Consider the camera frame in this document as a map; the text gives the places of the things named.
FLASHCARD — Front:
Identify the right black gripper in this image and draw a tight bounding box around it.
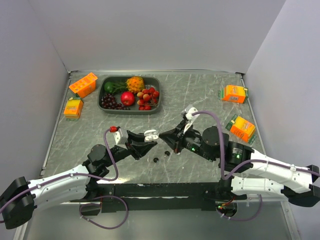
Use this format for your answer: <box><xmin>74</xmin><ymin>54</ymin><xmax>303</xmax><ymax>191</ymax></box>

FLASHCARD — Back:
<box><xmin>158</xmin><ymin>119</ymin><xmax>216</xmax><ymax>162</ymax></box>

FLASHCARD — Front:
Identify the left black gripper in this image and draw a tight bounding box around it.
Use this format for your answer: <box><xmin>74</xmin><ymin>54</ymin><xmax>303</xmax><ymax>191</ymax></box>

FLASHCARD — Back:
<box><xmin>104</xmin><ymin>129</ymin><xmax>157</xmax><ymax>167</ymax></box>

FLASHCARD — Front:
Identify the white earbud charging case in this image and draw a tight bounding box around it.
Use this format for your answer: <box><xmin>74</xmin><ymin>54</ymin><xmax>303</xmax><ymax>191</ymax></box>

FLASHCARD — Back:
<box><xmin>143</xmin><ymin>129</ymin><xmax>159</xmax><ymax>142</ymax></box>

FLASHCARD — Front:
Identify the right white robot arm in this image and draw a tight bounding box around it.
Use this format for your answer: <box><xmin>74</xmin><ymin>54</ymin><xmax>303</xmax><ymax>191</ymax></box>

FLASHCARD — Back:
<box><xmin>159</xmin><ymin>120</ymin><xmax>320</xmax><ymax>208</ymax></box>

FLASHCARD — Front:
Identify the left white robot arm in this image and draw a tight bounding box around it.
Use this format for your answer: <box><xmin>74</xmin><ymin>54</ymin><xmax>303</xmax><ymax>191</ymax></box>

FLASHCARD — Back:
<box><xmin>0</xmin><ymin>126</ymin><xmax>159</xmax><ymax>230</ymax></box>

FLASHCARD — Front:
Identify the red apple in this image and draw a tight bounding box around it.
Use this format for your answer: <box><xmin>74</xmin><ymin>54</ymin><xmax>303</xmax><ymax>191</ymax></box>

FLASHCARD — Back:
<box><xmin>120</xmin><ymin>91</ymin><xmax>135</xmax><ymax>107</ymax></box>

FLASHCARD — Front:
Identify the red lychee cluster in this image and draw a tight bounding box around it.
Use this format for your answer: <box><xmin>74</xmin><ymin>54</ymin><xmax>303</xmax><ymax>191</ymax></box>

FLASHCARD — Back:
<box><xmin>136</xmin><ymin>87</ymin><xmax>160</xmax><ymax>111</ymax></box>

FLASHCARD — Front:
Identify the dark purple grape bunch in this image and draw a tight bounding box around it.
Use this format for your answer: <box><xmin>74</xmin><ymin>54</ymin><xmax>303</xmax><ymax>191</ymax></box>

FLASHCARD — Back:
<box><xmin>100</xmin><ymin>93</ymin><xmax>130</xmax><ymax>111</ymax></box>

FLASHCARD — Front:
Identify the orange spiky fruit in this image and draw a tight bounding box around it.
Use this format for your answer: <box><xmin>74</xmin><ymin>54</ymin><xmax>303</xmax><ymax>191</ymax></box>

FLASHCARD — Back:
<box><xmin>125</xmin><ymin>76</ymin><xmax>145</xmax><ymax>94</ymax></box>

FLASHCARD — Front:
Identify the green lime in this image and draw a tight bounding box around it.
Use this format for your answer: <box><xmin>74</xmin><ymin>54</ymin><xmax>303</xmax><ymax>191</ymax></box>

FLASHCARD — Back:
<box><xmin>103</xmin><ymin>81</ymin><xmax>115</xmax><ymax>94</ymax></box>

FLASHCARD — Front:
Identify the dark grey fruit tray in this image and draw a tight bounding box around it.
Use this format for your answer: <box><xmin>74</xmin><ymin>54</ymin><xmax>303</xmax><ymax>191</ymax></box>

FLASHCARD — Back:
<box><xmin>97</xmin><ymin>75</ymin><xmax>162</xmax><ymax>115</ymax></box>

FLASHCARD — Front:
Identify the orange box front right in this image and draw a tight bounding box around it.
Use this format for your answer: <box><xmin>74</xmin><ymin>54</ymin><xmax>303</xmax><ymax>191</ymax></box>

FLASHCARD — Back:
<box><xmin>225</xmin><ymin>114</ymin><xmax>256</xmax><ymax>145</ymax></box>

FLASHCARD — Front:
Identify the orange box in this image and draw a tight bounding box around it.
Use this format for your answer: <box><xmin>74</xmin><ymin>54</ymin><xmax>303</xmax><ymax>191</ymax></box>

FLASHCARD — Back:
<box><xmin>225</xmin><ymin>114</ymin><xmax>256</xmax><ymax>145</ymax></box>
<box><xmin>218</xmin><ymin>85</ymin><xmax>249</xmax><ymax>104</ymax></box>

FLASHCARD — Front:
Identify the orange sponge pack left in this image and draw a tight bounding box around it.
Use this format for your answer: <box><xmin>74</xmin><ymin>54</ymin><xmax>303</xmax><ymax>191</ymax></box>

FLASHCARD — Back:
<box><xmin>63</xmin><ymin>97</ymin><xmax>84</xmax><ymax>121</ymax></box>

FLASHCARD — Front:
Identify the orange box back right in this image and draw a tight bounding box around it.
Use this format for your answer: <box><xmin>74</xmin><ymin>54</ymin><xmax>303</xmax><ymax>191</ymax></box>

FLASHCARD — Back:
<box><xmin>218</xmin><ymin>85</ymin><xmax>249</xmax><ymax>104</ymax></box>

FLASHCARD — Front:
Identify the orange carton back left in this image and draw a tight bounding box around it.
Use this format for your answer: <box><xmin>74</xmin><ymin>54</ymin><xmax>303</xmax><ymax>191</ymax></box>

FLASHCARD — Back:
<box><xmin>69</xmin><ymin>72</ymin><xmax>98</xmax><ymax>98</ymax></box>

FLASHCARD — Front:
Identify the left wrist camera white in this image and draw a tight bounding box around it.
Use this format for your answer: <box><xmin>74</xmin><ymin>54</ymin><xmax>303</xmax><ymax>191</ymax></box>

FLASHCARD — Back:
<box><xmin>109</xmin><ymin>126</ymin><xmax>129</xmax><ymax>145</ymax></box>

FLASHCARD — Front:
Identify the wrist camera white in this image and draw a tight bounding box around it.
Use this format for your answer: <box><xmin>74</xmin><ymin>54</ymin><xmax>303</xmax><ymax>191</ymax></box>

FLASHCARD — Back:
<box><xmin>181</xmin><ymin>104</ymin><xmax>198</xmax><ymax>134</ymax></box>
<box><xmin>109</xmin><ymin>126</ymin><xmax>129</xmax><ymax>145</ymax></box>

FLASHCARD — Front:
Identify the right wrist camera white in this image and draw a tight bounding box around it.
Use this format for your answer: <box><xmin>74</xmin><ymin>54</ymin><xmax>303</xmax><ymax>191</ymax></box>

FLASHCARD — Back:
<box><xmin>181</xmin><ymin>104</ymin><xmax>198</xmax><ymax>134</ymax></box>

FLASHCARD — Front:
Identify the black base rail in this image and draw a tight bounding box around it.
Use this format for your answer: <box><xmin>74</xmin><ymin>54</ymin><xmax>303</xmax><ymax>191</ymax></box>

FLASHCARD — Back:
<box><xmin>71</xmin><ymin>182</ymin><xmax>247</xmax><ymax>213</ymax></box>

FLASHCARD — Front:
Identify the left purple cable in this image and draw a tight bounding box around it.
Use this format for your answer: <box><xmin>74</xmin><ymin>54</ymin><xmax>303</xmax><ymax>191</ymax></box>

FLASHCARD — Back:
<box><xmin>0</xmin><ymin>128</ymin><xmax>119</xmax><ymax>223</ymax></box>

